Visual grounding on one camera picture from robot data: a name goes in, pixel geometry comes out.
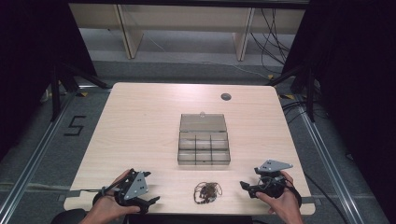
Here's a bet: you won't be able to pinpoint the aluminium floor rail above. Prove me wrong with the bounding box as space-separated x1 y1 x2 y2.
0 92 77 217
296 94 362 224

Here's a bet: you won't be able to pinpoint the dark tangled cable bundle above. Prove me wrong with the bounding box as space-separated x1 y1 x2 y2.
192 181 224 205

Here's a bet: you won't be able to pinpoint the light wooden shelf unit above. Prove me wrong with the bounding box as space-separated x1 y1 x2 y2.
68 3 306 63

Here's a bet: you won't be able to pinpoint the black wrist strap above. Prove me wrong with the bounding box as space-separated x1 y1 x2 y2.
283 176 303 209
92 186 108 207

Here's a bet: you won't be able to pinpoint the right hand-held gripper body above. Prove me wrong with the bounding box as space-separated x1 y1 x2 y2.
247 159 294 200

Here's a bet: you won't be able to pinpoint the black hanging cables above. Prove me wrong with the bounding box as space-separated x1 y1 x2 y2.
249 7 292 76

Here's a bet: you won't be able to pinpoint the black metal stand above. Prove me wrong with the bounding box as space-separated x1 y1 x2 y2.
49 61 112 123
265 64 318 123

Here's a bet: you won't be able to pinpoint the black floor cable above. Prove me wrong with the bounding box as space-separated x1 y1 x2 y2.
304 172 350 224

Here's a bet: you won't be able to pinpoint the black looped floor cables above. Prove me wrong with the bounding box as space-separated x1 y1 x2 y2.
280 100 330 126

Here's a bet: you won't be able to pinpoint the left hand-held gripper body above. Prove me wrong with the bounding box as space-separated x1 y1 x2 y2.
113 168 149 215

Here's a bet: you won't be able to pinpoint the person's dark clothing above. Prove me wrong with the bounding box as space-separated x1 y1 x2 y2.
49 208 89 224

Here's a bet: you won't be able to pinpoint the clear plastic compartment box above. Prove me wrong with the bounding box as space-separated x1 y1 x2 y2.
177 111 232 166

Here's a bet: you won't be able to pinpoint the person's left hand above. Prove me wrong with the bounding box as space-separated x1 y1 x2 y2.
79 169 142 224

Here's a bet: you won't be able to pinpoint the person's right hand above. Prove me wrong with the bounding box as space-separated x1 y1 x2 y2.
255 170 305 224

